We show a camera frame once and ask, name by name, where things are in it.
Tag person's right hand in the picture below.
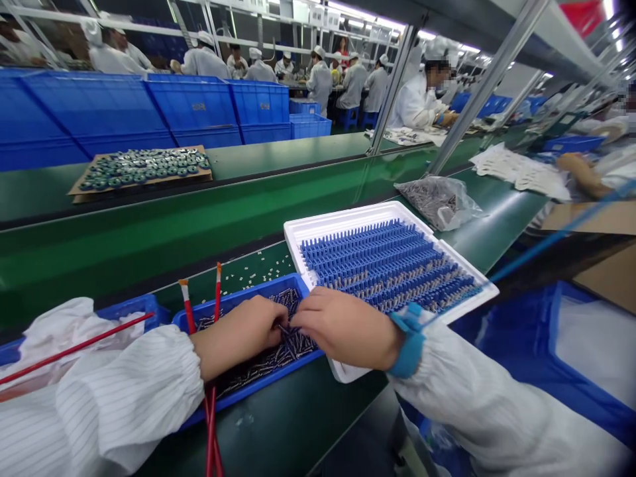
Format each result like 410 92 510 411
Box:
292 287 405 372

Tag person's left hand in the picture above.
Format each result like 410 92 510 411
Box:
190 295 291 384

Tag pile of small metal pins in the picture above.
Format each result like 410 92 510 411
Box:
194 288 319 398

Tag scattered small white parts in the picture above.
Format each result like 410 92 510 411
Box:
218 250 295 295

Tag shallow blue plastic tray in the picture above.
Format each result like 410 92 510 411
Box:
171 272 325 431

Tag blue comb rack with pins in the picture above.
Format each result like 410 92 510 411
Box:
299 218 486 315

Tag white foam tray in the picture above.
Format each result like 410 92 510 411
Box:
284 200 501 384

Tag blue bin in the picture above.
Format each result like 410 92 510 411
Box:
0 293 172 368

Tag green conveyor belt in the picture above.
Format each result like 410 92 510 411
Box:
0 130 550 344

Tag plastic bag of metal pins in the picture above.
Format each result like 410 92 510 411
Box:
394 176 490 233

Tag blue stools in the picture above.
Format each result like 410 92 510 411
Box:
341 106 380 131

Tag white papers with tools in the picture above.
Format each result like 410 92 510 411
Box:
365 125 451 148

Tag white cloth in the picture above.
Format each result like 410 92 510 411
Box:
11 297 150 394

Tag large blue crate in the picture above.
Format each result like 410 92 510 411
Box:
397 280 636 477

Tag brown cardboard sheet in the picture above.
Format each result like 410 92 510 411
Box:
67 144 215 205

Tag stack of blue crates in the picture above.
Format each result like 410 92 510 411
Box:
0 66 333 173

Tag pile of white sheets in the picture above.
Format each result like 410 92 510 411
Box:
468 142 573 203

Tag row of blue bins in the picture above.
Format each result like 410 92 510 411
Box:
449 91 547 120

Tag brown cardboard box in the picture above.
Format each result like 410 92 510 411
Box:
540 200 636 316

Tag small blue parts tray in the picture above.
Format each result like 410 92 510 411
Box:
540 134 606 154

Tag red handled brush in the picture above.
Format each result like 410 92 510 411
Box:
204 262 223 477
178 278 225 477
0 311 156 386

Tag pile of green ring parts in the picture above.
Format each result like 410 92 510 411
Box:
78 147 212 192

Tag blue coiled cord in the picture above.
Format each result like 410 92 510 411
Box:
422 184 636 325

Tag metal workstation frame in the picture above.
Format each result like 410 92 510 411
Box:
366 0 636 176

